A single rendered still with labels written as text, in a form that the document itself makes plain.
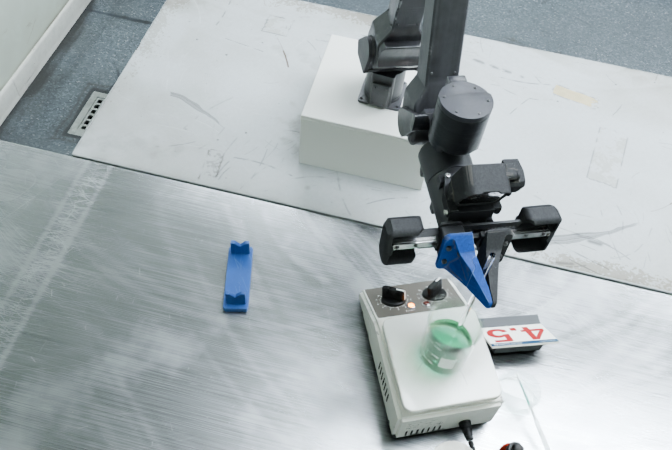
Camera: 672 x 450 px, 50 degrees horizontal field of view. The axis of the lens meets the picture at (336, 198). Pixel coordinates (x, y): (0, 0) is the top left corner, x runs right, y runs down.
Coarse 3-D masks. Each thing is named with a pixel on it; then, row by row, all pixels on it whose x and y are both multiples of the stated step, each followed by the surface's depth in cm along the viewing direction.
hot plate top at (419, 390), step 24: (384, 336) 87; (408, 336) 86; (408, 360) 84; (480, 360) 85; (408, 384) 82; (432, 384) 83; (456, 384) 83; (480, 384) 83; (408, 408) 81; (432, 408) 81
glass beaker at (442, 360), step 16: (432, 304) 80; (448, 304) 81; (464, 304) 81; (432, 320) 84; (480, 320) 80; (432, 336) 78; (480, 336) 78; (432, 352) 80; (448, 352) 78; (464, 352) 78; (432, 368) 83; (448, 368) 81
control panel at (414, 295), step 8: (432, 280) 98; (376, 288) 96; (400, 288) 96; (408, 288) 96; (416, 288) 96; (424, 288) 96; (448, 288) 96; (368, 296) 95; (376, 296) 95; (408, 296) 94; (416, 296) 94; (456, 296) 94; (376, 304) 93; (416, 304) 92; (376, 312) 91; (384, 312) 91; (392, 312) 91; (400, 312) 91; (408, 312) 91; (416, 312) 91
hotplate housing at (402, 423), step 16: (368, 304) 94; (368, 320) 93; (384, 320) 89; (368, 336) 94; (384, 352) 87; (384, 368) 86; (384, 384) 87; (384, 400) 88; (400, 400) 83; (496, 400) 84; (400, 416) 82; (416, 416) 83; (432, 416) 83; (448, 416) 83; (464, 416) 85; (480, 416) 86; (400, 432) 85; (416, 432) 86; (464, 432) 85
